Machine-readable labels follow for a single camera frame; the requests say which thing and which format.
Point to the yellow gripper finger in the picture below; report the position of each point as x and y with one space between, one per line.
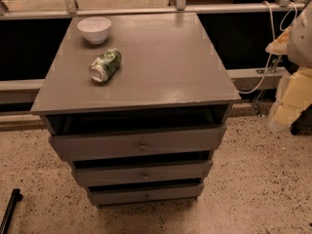
280 45
293 96

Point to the grey drawer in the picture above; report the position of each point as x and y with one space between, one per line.
168 192
124 175
119 145

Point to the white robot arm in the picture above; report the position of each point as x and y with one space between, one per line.
300 39

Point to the grey top drawer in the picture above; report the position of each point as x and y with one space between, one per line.
119 145

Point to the grey drawer cabinet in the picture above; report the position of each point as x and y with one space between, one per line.
139 117

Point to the grey bottom drawer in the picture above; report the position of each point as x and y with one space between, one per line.
168 192

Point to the dark cabinet at right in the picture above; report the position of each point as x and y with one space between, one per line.
303 122

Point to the green soda can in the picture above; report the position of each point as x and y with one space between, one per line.
105 65

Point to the white ceramic bowl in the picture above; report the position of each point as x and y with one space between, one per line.
95 29

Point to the black bar on floor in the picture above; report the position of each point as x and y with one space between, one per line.
5 224

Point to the metal railing frame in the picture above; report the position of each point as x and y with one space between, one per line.
146 7

